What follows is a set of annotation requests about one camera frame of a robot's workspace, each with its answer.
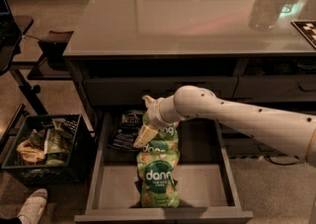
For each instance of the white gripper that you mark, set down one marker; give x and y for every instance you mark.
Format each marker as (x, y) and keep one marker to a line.
(154, 112)

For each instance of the dark blue Kettle chip bag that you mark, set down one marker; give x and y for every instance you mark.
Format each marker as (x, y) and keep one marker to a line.
(131, 119)

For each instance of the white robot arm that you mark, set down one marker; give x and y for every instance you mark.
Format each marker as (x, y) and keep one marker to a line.
(291, 133)

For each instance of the green Dang bag rear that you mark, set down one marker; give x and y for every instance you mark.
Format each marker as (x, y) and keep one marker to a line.
(168, 131)

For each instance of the green dang bag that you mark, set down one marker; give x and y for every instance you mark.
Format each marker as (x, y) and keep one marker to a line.
(160, 145)
(158, 189)
(168, 131)

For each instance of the dark blue chip bag front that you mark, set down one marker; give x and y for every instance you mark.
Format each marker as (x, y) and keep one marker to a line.
(123, 139)

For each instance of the green Dang bag middle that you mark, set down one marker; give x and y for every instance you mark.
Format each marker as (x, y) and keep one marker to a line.
(160, 145)

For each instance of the green Dang bag front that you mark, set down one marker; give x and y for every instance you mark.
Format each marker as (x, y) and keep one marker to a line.
(158, 189)

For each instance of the grey top left drawer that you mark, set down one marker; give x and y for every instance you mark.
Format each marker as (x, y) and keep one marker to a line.
(125, 91)

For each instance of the open grey middle drawer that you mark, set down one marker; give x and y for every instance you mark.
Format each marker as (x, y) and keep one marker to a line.
(199, 190)

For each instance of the green snack bag in crate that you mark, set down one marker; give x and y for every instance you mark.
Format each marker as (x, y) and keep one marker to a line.
(56, 148)

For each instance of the grey right bottom drawer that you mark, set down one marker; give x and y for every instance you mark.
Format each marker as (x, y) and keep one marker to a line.
(239, 145)

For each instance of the grey cabinet with counter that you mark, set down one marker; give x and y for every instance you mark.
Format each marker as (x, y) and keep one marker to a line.
(173, 38)

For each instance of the grey right top drawer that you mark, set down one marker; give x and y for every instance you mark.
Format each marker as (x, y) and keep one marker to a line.
(276, 88)

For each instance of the yellow snack bag in crate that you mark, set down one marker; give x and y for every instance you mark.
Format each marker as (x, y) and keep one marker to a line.
(31, 154)

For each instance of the black plastic crate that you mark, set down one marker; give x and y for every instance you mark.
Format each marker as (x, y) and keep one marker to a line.
(73, 129)

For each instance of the white shoe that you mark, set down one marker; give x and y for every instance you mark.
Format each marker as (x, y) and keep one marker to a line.
(34, 206)

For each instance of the black and white marker tag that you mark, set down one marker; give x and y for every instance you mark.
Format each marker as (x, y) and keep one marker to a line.
(308, 29)

